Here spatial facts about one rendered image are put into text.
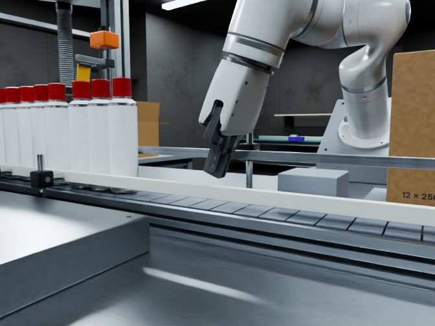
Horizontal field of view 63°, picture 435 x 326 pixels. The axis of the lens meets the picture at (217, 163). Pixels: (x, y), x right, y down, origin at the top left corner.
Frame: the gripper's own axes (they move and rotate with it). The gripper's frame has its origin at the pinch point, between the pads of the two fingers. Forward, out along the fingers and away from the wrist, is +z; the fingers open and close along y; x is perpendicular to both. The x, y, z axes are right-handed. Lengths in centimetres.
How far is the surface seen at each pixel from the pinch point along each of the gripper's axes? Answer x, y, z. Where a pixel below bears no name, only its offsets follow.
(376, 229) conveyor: 24.0, 2.7, -1.9
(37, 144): -40.3, 2.3, 12.7
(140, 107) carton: -135, -132, 31
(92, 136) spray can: -24.6, 2.7, 4.8
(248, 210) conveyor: 8.0, 1.7, 3.9
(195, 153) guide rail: -6.0, -3.0, 1.1
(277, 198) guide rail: 12.0, 4.1, -0.5
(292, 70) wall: -271, -739, -35
